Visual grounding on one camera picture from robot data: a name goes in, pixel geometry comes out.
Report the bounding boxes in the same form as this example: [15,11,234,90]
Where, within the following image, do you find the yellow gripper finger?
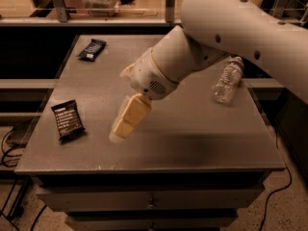
[109,93,151,143]
[120,64,135,79]

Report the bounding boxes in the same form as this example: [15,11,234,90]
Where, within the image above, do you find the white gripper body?
[127,48,178,100]

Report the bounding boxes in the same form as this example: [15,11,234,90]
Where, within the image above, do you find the black chocolate rxbar wrapper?
[51,100,85,141]

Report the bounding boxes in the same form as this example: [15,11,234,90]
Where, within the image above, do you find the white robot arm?
[110,0,308,142]

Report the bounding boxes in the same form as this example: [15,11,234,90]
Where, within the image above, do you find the dark blue blueberry rxbar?
[77,38,107,62]

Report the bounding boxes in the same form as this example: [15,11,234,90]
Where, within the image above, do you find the clear plastic container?
[82,0,119,16]

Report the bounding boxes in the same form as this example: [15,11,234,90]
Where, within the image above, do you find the clear plastic water bottle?
[213,57,244,104]

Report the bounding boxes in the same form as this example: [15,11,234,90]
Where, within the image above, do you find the grey upper drawer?
[37,184,264,212]

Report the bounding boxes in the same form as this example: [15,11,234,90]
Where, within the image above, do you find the grey drawer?
[37,184,264,212]
[65,209,238,231]

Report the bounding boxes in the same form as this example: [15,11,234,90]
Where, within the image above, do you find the grey lower drawer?
[65,209,238,231]

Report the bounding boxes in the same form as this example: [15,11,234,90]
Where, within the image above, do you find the dark device on floor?
[6,120,32,148]

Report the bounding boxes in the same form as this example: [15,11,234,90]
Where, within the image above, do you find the grey metal shelf rail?
[0,0,308,28]

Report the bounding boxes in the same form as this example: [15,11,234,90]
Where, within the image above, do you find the black cables on left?
[0,118,48,231]

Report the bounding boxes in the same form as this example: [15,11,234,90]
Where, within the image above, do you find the black cable on right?
[258,125,294,231]

